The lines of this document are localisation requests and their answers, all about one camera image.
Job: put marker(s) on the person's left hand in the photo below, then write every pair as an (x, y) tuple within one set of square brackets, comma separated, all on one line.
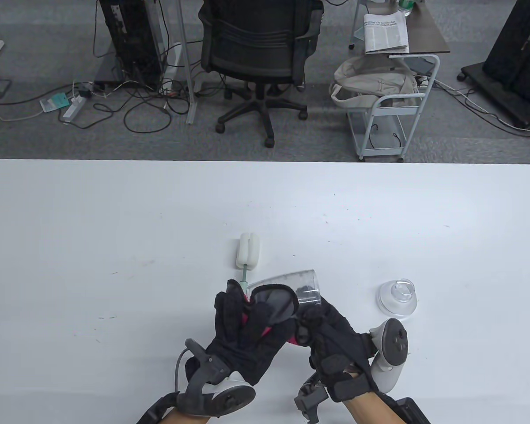
[(234, 340)]

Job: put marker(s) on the person's right hand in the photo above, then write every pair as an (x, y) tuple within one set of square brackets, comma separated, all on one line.
[(335, 340)]

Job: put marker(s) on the pink microfibre cloth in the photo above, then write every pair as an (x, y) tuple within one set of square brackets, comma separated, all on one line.
[(246, 317)]

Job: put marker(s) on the clear shaker cup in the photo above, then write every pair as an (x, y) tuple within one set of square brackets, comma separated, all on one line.
[(307, 285)]

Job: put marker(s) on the clear domed cup lid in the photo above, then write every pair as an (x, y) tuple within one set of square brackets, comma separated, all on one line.
[(397, 300)]

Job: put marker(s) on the white green cup brush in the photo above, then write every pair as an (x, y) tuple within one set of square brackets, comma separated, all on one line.
[(249, 249)]

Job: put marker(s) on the person's right forearm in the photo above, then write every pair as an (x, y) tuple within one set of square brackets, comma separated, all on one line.
[(371, 410)]

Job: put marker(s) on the person's left forearm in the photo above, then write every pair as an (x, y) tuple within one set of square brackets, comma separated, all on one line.
[(185, 417)]

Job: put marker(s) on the grey right hand controller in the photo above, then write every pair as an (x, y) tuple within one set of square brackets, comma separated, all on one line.
[(393, 344)]

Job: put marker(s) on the grey hand controller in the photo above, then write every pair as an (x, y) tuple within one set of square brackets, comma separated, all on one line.
[(393, 344), (229, 399)]

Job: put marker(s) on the grey left hand controller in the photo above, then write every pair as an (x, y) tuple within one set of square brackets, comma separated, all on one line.
[(229, 399)]

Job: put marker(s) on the white metal cart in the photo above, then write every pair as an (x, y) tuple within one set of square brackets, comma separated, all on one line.
[(380, 145)]

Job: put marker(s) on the beige backpack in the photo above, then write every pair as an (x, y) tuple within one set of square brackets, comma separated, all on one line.
[(371, 81)]

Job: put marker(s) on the white power strip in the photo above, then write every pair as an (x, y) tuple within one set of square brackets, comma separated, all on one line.
[(74, 108)]

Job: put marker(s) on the black power adapter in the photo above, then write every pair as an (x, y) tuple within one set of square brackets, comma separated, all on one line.
[(85, 93)]

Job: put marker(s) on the teal flat packet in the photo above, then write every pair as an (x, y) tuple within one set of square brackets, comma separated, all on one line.
[(55, 102)]

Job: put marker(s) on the white metal desk leg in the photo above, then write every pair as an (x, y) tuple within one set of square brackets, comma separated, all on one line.
[(185, 44)]

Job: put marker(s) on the black mesh office chair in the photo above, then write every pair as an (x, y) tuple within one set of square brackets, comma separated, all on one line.
[(258, 39)]

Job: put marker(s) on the folded newspaper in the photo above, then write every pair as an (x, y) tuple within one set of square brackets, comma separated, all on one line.
[(386, 31)]

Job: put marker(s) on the black computer tower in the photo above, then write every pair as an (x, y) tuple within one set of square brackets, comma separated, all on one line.
[(132, 39)]

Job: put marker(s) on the brown side table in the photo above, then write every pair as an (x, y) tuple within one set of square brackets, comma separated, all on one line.
[(426, 31)]

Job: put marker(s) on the black wheeled stand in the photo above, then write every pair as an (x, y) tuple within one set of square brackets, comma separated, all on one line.
[(512, 57)]

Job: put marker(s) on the green capped plastic bottle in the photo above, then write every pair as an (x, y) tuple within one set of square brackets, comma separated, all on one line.
[(405, 6)]

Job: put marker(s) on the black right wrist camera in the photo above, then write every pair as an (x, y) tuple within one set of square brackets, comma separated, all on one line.
[(309, 399)]

